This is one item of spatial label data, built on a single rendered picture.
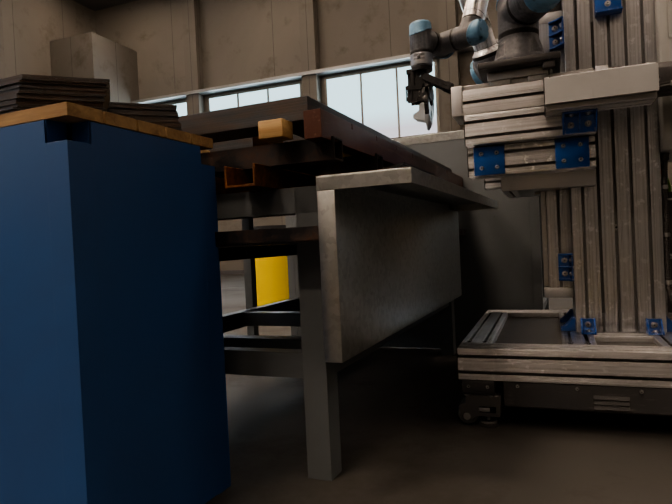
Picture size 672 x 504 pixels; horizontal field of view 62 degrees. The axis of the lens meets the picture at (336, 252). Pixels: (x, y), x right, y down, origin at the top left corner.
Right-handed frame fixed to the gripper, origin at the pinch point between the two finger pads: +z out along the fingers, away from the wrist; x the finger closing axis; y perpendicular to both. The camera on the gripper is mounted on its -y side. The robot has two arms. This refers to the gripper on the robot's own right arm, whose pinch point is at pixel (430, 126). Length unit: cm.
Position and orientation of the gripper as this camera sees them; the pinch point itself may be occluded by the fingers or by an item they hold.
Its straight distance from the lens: 196.0
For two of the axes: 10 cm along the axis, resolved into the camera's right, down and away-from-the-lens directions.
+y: -9.2, 0.4, 4.0
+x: -3.9, 0.3, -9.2
